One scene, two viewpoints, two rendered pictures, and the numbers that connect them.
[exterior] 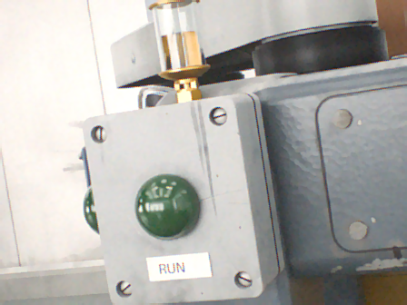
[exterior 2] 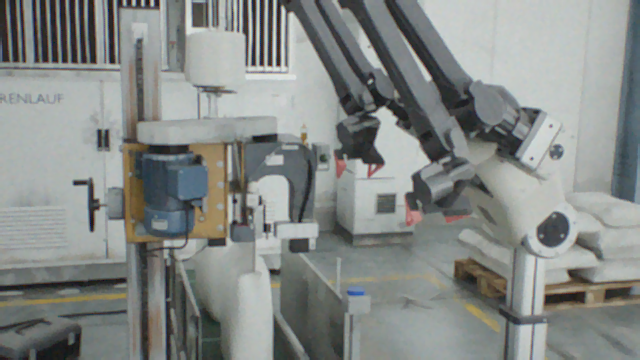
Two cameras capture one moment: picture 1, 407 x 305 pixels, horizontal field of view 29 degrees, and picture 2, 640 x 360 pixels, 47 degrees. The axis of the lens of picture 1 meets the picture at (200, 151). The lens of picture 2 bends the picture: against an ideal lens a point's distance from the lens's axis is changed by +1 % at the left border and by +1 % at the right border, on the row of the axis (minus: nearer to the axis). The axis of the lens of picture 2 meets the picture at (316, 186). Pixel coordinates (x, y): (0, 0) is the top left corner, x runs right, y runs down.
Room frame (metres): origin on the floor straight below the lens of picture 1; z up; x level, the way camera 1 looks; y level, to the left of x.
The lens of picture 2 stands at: (1.79, 2.04, 1.64)
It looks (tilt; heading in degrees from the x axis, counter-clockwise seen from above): 11 degrees down; 235
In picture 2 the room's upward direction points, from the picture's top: 1 degrees clockwise
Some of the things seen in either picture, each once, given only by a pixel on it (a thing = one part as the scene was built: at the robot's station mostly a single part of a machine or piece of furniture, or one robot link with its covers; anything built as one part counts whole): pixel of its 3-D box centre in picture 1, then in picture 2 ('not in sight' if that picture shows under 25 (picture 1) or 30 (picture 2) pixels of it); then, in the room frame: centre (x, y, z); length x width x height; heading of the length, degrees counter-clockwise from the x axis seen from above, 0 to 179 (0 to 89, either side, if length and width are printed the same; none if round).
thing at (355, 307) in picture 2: not in sight; (355, 301); (0.32, 0.17, 0.81); 0.08 x 0.08 x 0.06; 71
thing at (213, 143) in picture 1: (185, 198); (320, 156); (0.37, 0.01, 1.29); 0.08 x 0.05 x 0.09; 71
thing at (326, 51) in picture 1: (319, 56); (265, 136); (0.53, -0.09, 1.35); 0.09 x 0.09 x 0.03
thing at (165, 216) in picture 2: not in sight; (169, 193); (0.91, 0.00, 1.21); 0.15 x 0.15 x 0.25
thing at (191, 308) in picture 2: not in sight; (183, 318); (0.57, -0.66, 0.54); 1.05 x 0.02 x 0.41; 71
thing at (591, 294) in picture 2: not in sight; (557, 278); (-2.52, -1.15, 0.07); 1.20 x 0.82 x 0.14; 163
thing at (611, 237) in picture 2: not in sight; (617, 232); (-2.75, -0.86, 0.44); 0.68 x 0.44 x 0.15; 161
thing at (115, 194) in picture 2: not in sight; (114, 203); (0.99, -0.26, 1.14); 0.11 x 0.06 x 0.11; 71
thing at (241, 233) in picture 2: not in sight; (242, 232); (0.63, -0.07, 1.04); 0.08 x 0.06 x 0.05; 161
